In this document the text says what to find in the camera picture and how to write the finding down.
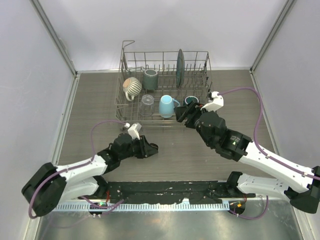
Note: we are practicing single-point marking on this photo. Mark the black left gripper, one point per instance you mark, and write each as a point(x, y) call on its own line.
point(146, 150)

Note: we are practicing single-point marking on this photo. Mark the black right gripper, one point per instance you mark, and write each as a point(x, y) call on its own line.
point(192, 110)

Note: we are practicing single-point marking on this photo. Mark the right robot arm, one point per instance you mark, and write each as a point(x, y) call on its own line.
point(298, 184)

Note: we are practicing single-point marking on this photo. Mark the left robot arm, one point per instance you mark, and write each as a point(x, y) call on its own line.
point(51, 184)

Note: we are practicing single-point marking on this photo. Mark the dark green mug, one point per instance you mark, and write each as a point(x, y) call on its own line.
point(190, 99)

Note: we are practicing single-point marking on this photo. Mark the light blue mug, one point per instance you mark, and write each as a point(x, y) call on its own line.
point(167, 105)

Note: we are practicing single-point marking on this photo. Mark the clear drinking glass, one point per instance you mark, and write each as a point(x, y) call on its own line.
point(146, 105)

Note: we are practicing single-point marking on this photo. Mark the dark teal plate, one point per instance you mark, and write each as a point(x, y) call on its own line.
point(180, 69)

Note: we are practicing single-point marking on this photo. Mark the grey ceramic cup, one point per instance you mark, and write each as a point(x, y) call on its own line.
point(150, 80)

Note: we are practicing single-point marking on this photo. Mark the striped beige mug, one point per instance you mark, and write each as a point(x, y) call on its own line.
point(131, 88)

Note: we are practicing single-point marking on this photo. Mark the grey wire dish rack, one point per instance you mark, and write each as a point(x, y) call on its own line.
point(198, 81)

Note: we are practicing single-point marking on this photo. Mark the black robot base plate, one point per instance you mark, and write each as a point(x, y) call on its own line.
point(169, 192)

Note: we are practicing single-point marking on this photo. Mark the white slotted cable duct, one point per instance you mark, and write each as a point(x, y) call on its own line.
point(78, 206)

